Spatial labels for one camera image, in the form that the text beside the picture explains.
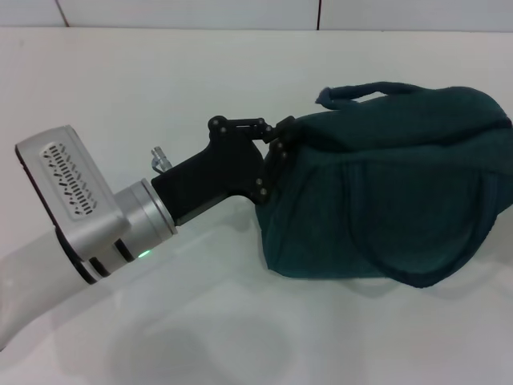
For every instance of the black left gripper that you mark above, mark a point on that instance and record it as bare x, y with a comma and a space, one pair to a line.
216, 172

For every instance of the dark teal insulated bag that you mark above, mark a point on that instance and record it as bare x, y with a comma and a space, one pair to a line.
380, 192

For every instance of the white partition panel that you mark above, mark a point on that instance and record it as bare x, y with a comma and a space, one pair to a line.
417, 14
192, 12
28, 12

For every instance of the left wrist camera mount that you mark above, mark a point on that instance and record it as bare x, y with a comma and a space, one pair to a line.
96, 244

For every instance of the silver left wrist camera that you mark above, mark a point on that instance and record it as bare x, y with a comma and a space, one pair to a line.
68, 180

